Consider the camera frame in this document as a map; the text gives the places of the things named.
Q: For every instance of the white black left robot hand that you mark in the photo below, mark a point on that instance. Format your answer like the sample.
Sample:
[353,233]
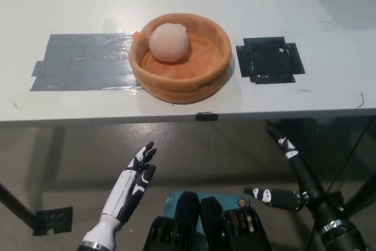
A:
[123,189]

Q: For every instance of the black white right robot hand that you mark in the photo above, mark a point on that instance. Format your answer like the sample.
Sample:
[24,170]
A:
[311,192]

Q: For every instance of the pale pink dumpling plush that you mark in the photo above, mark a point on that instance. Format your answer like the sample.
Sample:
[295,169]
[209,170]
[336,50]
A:
[168,42]

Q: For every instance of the black teal robot torso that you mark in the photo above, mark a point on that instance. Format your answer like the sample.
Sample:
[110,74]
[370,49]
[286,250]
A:
[211,224]

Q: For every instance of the orange soft round basket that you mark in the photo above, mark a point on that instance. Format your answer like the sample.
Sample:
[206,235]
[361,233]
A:
[182,77]

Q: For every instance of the black slanted table leg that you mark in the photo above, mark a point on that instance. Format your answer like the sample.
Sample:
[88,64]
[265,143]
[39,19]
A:
[17,204]
[362,190]

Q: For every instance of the black tape patch square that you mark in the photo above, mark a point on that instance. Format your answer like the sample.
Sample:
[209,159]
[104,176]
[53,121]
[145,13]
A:
[270,60]

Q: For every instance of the grey duct tape patch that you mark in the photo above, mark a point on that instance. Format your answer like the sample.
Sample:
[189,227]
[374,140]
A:
[82,63]

